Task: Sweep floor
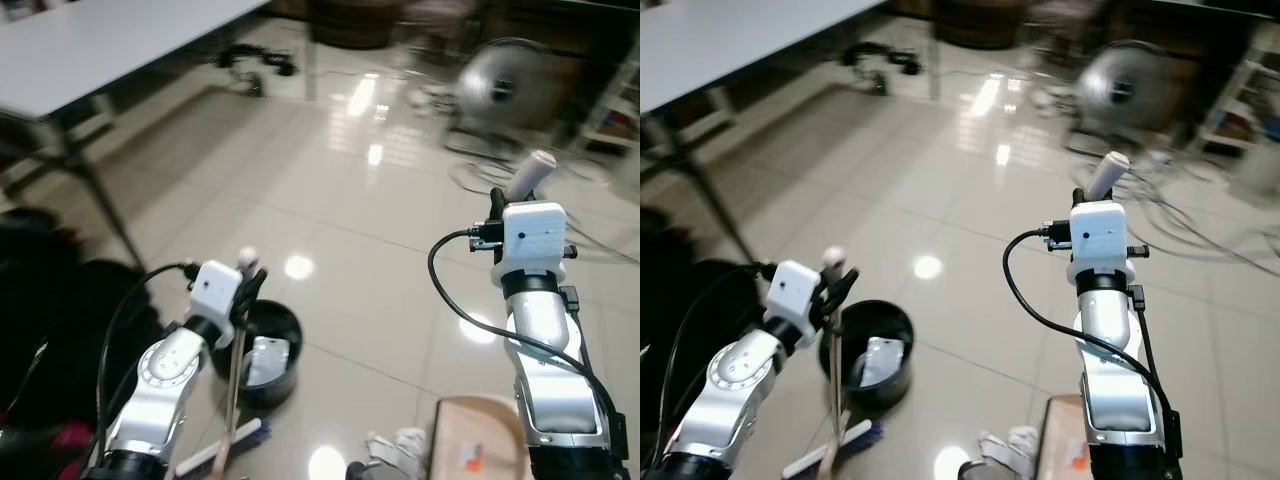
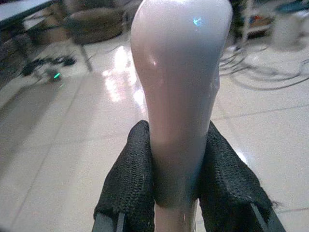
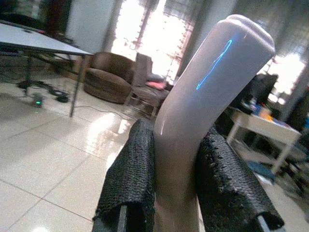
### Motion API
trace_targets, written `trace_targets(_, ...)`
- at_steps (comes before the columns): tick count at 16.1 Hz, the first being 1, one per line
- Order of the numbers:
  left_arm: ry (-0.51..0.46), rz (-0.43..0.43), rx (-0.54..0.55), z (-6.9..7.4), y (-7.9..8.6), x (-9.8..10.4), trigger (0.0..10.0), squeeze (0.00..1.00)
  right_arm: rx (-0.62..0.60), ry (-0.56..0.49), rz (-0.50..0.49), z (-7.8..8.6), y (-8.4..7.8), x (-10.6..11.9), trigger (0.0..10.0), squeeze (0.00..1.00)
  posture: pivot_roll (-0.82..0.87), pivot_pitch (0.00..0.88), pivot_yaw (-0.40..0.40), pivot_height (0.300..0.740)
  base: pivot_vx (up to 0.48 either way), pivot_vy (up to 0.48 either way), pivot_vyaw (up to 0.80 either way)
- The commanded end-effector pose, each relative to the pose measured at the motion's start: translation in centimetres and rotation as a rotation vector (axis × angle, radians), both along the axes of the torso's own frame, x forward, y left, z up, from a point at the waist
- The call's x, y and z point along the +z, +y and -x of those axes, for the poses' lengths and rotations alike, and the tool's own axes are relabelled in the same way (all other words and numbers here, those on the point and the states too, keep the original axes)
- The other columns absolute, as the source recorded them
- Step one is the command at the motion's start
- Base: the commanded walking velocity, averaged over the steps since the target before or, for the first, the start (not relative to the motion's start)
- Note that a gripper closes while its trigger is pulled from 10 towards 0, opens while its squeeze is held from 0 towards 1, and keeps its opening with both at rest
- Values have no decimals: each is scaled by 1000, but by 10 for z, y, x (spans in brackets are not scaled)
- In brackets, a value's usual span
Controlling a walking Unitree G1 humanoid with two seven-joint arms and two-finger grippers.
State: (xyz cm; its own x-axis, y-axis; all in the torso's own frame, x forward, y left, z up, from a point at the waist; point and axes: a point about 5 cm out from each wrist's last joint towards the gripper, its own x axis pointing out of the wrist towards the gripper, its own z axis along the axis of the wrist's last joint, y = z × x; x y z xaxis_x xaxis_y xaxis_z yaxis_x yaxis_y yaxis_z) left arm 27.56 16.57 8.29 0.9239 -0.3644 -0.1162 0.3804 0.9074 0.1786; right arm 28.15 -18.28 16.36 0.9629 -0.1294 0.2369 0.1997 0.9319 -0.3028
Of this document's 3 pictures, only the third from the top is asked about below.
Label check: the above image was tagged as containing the white low coffee table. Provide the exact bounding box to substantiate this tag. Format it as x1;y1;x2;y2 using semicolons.
226;106;303;174

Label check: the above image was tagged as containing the pink cushion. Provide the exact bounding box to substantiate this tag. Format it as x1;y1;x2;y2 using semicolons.
146;81;167;90

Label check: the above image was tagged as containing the grey vacuum handle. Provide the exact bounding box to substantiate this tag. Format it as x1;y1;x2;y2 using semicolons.
153;14;276;232

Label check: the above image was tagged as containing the black cable on floor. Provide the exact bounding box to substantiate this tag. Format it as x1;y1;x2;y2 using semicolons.
16;80;70;103

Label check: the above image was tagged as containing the small device with green light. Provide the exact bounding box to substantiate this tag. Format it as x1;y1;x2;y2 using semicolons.
31;94;46;108

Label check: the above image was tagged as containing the grey upholstered chair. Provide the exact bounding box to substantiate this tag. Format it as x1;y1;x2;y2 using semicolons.
124;52;170;118

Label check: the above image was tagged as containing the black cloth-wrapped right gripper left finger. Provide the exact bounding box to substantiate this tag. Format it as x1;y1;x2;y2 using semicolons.
92;118;155;232

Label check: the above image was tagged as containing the white folding table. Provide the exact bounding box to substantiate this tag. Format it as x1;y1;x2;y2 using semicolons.
0;20;94;118

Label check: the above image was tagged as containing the brown round armchair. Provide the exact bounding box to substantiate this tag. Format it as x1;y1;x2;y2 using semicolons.
83;51;136;105

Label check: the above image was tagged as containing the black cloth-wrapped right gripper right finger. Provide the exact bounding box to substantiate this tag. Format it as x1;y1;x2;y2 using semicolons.
195;125;285;232

